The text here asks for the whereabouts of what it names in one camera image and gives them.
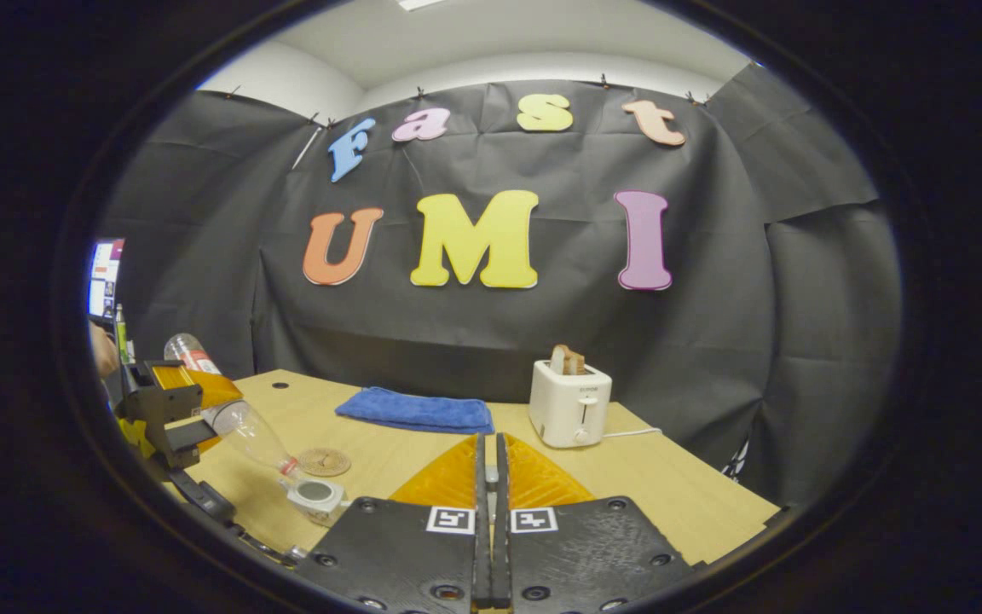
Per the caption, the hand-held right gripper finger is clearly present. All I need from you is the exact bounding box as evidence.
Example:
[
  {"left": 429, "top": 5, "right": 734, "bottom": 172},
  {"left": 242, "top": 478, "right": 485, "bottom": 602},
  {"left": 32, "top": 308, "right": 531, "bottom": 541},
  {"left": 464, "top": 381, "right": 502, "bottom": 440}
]
[
  {"left": 493, "top": 433, "right": 696, "bottom": 614},
  {"left": 291, "top": 433, "right": 492, "bottom": 614}
]

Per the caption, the clear plastic water bottle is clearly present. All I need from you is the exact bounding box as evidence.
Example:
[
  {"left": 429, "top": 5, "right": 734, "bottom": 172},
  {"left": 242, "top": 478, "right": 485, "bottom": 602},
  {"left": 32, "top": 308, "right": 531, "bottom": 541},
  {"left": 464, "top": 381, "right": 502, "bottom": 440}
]
[{"left": 164, "top": 333, "right": 303, "bottom": 478}]

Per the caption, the round woven coaster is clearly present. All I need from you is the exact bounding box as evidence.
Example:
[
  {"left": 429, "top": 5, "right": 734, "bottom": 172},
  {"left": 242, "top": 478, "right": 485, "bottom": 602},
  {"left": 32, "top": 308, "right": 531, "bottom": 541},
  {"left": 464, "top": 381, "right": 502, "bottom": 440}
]
[{"left": 297, "top": 448, "right": 352, "bottom": 478}]

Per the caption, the white teacup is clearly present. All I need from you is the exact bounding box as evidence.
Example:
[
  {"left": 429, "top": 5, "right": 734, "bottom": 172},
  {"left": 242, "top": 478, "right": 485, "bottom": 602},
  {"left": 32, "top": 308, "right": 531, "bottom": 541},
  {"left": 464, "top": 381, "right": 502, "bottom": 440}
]
[{"left": 282, "top": 478, "right": 349, "bottom": 527}]

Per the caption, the computer monitor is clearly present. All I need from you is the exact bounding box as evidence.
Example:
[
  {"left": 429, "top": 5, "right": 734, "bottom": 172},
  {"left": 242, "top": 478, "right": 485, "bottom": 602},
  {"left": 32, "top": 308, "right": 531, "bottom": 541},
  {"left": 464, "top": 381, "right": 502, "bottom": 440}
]
[{"left": 87, "top": 238, "right": 126, "bottom": 321}]

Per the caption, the white toaster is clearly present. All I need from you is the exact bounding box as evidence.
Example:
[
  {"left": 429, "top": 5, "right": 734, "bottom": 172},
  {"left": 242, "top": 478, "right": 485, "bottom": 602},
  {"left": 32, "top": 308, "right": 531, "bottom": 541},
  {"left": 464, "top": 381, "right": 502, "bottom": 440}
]
[{"left": 529, "top": 359, "right": 614, "bottom": 449}]

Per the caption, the blue folded towel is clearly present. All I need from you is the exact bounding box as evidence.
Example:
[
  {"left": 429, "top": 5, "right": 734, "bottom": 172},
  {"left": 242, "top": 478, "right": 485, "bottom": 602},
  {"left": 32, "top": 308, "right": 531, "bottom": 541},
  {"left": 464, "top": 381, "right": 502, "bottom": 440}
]
[{"left": 335, "top": 386, "right": 496, "bottom": 436}]

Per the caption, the black backdrop cloth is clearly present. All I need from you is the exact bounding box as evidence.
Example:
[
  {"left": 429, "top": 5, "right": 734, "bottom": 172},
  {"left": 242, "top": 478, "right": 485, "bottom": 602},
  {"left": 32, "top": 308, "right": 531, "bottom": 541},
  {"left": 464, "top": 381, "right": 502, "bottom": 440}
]
[{"left": 97, "top": 61, "right": 903, "bottom": 504}]

